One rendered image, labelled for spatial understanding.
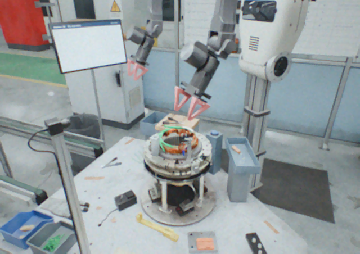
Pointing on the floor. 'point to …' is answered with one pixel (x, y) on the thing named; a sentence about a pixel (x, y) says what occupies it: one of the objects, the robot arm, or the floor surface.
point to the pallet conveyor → (12, 190)
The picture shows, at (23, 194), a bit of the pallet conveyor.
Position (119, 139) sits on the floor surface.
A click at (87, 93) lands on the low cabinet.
